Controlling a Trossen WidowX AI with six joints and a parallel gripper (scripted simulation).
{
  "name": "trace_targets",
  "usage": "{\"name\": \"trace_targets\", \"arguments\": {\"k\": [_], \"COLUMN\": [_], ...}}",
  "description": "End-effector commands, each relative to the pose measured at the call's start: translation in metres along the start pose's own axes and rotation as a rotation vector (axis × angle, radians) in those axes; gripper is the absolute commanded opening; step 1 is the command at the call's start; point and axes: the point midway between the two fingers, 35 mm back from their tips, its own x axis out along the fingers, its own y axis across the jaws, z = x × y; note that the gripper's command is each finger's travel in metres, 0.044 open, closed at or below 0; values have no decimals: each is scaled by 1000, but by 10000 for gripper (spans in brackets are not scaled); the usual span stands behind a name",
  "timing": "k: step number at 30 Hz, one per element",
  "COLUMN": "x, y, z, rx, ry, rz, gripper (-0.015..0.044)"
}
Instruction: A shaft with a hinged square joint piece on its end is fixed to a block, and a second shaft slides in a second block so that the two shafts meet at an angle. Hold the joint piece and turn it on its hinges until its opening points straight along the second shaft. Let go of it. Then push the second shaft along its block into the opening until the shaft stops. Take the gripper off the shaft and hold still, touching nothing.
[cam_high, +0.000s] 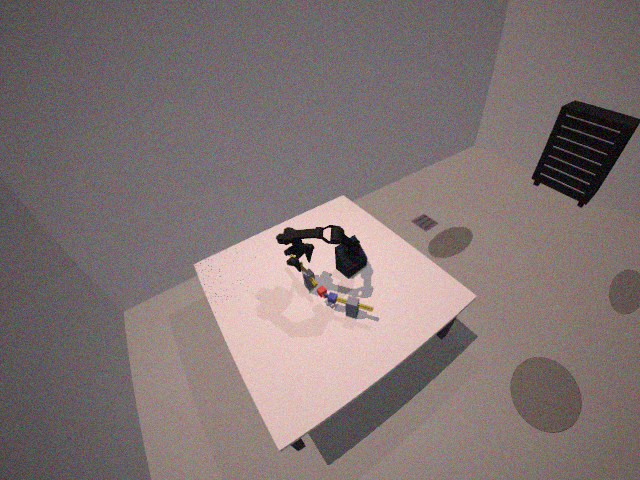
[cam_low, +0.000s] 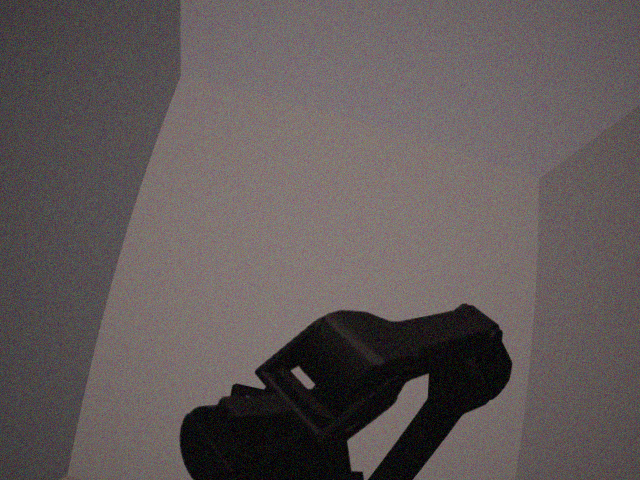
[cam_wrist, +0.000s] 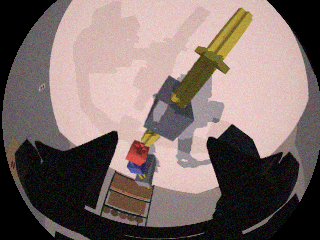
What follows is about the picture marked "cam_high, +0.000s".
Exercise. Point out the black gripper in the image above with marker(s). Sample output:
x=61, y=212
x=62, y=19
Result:
x=299, y=250

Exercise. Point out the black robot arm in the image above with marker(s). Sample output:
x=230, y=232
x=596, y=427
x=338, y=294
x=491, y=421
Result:
x=290, y=235

